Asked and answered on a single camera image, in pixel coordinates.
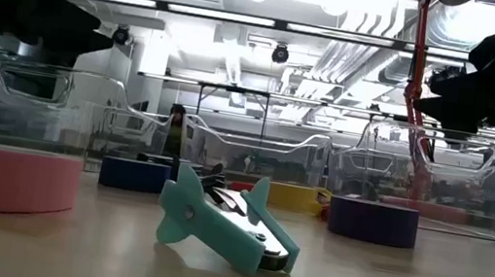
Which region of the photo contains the black staple remover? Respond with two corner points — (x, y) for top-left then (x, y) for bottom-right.
(204, 160), (227, 179)

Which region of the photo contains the red desk lamp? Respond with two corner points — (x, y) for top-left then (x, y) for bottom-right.
(385, 0), (495, 226)

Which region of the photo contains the black hanging spotlight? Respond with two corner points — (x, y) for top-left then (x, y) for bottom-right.
(269, 41), (292, 66)
(110, 22), (136, 49)

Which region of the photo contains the clear plastic bin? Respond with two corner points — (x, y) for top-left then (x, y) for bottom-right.
(320, 113), (495, 241)
(0, 55), (178, 185)
(176, 113), (336, 193)

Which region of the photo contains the red staple remover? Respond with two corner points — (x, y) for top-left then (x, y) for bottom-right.
(229, 179), (256, 195)

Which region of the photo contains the person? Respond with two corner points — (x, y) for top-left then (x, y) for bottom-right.
(161, 101), (191, 159)

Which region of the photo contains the yellow tape roll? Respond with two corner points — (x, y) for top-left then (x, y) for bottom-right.
(265, 179), (321, 217)

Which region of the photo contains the dark blue tape roll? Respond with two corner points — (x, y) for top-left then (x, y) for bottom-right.
(97, 155), (174, 197)

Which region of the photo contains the purple blue tape roll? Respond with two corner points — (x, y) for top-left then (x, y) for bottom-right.
(324, 192), (422, 251)

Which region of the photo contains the yellow mini stapler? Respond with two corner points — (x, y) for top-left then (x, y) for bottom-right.
(314, 188), (334, 207)

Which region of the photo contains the pink tape roll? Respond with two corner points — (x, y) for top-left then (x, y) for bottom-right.
(0, 144), (86, 227)

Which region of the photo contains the teal staple remover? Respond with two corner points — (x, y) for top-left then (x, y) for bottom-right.
(149, 159), (312, 277)

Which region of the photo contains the overhead light bar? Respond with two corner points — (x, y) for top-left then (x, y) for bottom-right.
(67, 0), (472, 60)

